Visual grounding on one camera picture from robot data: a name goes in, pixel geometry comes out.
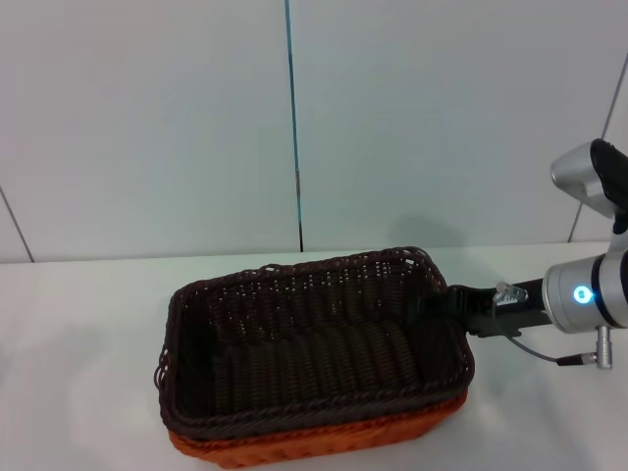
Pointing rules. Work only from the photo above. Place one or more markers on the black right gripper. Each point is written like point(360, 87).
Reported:
point(515, 316)

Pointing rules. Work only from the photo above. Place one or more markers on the dark brown woven basket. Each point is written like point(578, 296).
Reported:
point(314, 363)

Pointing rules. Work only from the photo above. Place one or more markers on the orange woven plastic basket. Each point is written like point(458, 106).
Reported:
point(314, 444)

